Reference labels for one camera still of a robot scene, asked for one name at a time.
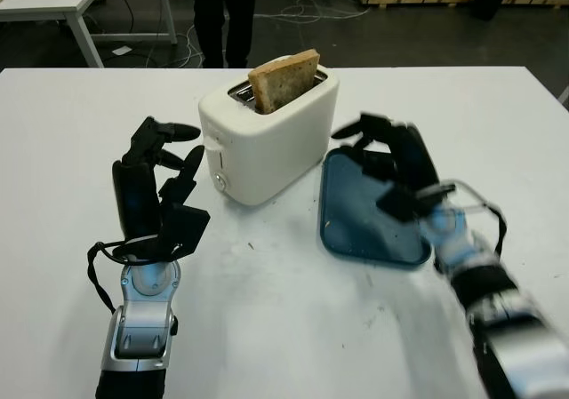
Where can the blue rectangular tray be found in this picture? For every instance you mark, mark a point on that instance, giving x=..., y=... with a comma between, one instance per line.
x=355, y=221

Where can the person in dark clothes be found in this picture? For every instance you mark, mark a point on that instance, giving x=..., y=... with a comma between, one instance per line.
x=213, y=17

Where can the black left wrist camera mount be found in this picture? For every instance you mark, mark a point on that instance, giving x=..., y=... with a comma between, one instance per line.
x=186, y=225

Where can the white paper sheet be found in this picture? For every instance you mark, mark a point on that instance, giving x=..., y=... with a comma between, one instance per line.
x=121, y=50

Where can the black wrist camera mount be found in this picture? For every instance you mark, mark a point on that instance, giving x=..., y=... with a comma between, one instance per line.
x=186, y=225
x=400, y=203

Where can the slice of brown bread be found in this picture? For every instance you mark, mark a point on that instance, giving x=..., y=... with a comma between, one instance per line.
x=284, y=83

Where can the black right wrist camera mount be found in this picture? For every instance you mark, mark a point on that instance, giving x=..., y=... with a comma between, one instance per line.
x=400, y=203

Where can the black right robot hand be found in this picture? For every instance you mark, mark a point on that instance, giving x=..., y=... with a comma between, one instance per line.
x=409, y=159

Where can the cream white two-slot toaster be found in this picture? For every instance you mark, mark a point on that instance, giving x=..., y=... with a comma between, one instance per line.
x=275, y=150

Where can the white furniture leg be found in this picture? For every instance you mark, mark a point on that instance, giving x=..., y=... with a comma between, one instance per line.
x=564, y=97

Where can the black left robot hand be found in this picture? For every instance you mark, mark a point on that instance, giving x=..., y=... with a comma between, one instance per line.
x=133, y=194

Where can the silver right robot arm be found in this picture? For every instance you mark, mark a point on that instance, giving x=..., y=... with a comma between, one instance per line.
x=489, y=292

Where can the cream toaster lever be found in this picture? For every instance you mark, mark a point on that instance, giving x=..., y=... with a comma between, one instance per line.
x=213, y=143

